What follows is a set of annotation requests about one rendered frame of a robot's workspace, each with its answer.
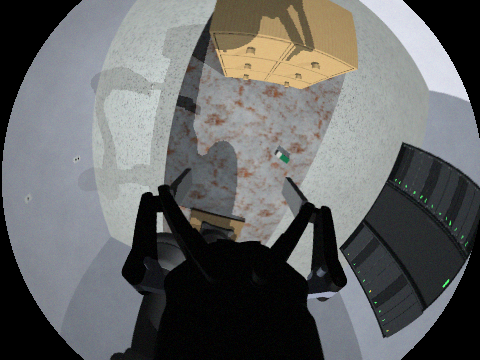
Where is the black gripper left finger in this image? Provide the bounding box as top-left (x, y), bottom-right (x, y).
top-left (122, 168), bottom-right (228, 296)

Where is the small wooden chest of drawers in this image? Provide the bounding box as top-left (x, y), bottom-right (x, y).
top-left (209, 0), bottom-right (358, 88)

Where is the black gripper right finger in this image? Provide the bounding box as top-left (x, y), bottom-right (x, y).
top-left (252, 177), bottom-right (347, 302)

